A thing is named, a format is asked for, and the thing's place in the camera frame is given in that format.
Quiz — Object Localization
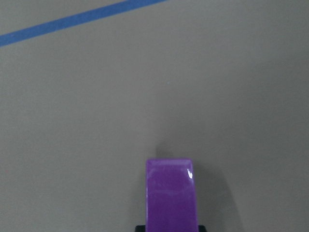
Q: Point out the purple trapezoid block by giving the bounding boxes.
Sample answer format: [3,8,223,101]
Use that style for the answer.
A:
[145,159,198,232]

